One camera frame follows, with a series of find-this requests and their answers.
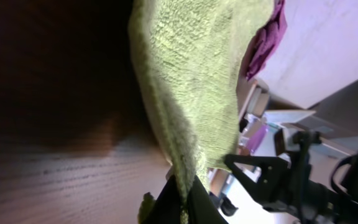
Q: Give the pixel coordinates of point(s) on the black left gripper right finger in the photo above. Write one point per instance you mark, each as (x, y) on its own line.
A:
(201, 210)

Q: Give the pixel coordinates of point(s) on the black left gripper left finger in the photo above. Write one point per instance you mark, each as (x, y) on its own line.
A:
(168, 208)

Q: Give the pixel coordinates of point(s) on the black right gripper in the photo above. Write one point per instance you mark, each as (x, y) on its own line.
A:
(284, 183)

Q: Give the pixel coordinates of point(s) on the light green cloth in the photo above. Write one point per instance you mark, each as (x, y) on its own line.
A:
(187, 56)

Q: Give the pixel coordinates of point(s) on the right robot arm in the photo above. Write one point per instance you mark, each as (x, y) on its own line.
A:
(343, 178)

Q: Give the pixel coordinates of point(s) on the crumpled purple cloth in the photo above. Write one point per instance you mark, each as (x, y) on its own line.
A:
(268, 38)

